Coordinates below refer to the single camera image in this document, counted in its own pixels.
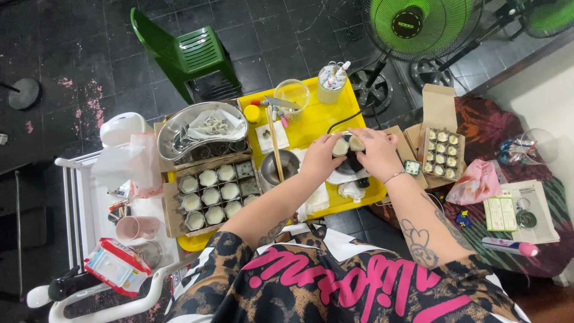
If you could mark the pink plastic bag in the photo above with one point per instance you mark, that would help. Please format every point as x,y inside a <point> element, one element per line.
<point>475,184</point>

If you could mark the person's left fingers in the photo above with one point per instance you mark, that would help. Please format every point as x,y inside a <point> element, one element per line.
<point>334,140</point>

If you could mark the small open cardboard box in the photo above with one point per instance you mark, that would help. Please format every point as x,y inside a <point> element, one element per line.
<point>438,107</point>

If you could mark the clear glass bowl with trinkets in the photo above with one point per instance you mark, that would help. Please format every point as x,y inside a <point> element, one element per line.
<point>531,148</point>

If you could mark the folded white cloth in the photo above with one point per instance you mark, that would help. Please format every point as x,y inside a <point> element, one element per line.
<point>316,202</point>

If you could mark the white utility cart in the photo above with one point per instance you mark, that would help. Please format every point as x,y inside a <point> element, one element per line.
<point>85,202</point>

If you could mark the yellow plastic tray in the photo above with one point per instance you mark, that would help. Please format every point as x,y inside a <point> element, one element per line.
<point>323,116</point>

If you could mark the white rounded plastic device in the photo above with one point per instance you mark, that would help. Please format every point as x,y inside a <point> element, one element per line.
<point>120,128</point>

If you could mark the wooden stirring stick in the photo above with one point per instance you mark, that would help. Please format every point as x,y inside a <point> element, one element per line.
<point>275,143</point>

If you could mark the green printed card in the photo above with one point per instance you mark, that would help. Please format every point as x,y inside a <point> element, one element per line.
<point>500,214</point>

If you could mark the red white wet wipes pack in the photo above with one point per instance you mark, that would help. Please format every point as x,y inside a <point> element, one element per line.
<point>117,267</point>

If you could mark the small blue toy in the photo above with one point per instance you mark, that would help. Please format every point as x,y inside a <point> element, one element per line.
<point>463,219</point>

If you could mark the small jar with cream lid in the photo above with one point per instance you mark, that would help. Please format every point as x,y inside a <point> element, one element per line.
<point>341,148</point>
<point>357,143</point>

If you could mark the orange lighter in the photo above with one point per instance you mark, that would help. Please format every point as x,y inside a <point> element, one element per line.
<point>119,204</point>

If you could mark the green standing fan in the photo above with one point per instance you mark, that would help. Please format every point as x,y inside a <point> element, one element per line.
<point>417,24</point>
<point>545,15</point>

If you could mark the brown cardboard flap piece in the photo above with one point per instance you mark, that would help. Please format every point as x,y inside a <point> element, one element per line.
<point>406,148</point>

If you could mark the printed paper sheets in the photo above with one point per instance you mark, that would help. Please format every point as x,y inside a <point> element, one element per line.
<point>540,215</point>

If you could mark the leopard print shirt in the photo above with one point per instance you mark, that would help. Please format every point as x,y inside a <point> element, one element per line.
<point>341,282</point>

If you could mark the white tissue with small bits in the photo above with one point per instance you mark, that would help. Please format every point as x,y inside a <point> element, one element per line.
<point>269,137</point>

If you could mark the small square green tin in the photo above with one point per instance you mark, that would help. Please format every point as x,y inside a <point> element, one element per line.
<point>412,167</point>

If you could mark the large divided cardboard box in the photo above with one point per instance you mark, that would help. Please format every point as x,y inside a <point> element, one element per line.
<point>172,211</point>

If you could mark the small yellow capped bottle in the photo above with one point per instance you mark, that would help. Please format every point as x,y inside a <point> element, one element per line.
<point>252,113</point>

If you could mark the crumpled white tissue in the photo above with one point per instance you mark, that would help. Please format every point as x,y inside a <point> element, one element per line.
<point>352,190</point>

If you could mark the cup filled with tubes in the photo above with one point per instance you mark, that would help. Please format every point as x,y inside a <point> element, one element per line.
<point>331,85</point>

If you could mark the group of tiny wax jars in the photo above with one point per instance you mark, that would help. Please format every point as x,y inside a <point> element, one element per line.
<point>441,154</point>

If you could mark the patterned dark floor cloth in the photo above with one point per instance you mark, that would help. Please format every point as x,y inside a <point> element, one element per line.
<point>484,130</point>

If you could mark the person's right fingers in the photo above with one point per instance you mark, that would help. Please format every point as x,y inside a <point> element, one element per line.
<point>361,133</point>

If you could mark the metal kidney dish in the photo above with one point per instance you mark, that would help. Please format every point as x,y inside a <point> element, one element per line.
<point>177,134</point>

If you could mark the white electric warming plate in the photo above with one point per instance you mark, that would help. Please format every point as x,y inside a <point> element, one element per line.
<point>347,172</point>

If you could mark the clear drinking glass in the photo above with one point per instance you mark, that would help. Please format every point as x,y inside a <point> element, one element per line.
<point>150,253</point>

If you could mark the black round stand base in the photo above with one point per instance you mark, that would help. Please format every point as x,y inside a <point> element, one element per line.
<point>24,93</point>

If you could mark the pink plastic cup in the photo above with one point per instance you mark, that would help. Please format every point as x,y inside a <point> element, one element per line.
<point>137,228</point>

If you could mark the person's left hand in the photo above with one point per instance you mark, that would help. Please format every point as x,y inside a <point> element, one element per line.
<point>316,159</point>

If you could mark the green plastic chair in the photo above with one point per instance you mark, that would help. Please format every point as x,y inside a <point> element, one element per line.
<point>188,51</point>

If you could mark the round metal bowl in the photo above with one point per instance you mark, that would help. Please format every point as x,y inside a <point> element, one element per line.
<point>289,166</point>

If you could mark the person's right hand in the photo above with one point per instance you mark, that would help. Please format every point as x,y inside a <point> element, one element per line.
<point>381,152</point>

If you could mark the translucent white plastic bag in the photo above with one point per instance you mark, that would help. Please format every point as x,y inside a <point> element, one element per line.
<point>128,166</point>

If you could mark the clear glass cup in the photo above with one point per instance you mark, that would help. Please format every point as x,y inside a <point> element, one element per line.
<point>292,96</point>

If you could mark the white paper with metal bits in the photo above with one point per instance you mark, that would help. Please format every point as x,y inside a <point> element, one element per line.
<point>215,125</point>

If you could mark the white tube with pink cap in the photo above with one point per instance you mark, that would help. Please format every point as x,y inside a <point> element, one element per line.
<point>506,246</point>

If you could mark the group of white wax jars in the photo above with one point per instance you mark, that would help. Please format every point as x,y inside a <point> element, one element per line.
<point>210,196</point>

